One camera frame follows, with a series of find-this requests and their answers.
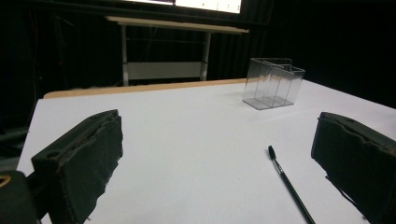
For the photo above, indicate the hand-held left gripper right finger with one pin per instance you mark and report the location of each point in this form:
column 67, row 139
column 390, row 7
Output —
column 358, row 155

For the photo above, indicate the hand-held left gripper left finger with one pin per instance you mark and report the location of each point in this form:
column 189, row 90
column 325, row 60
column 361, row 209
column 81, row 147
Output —
column 81, row 161

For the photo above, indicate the black makeup brush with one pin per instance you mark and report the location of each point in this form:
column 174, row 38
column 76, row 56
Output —
column 288, row 182

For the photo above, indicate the clear acrylic organizer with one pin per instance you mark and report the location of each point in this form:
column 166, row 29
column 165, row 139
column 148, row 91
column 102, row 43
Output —
column 272, row 84

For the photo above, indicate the white-framed desk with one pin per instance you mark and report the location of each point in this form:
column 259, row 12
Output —
column 174, row 53

